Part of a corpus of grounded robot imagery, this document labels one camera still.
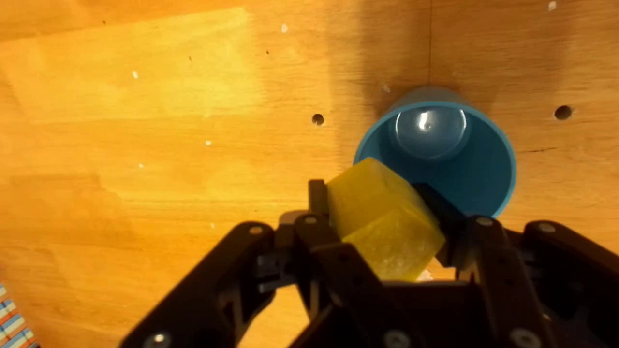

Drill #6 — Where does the light blue cup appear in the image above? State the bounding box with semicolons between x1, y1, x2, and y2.
352;86;518;221

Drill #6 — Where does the yellow block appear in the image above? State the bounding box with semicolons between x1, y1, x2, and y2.
324;157;448;285

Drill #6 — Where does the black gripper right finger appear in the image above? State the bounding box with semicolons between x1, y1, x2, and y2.
412;185;619;348

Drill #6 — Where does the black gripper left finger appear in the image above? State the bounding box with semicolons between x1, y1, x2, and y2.
118;181;390;348

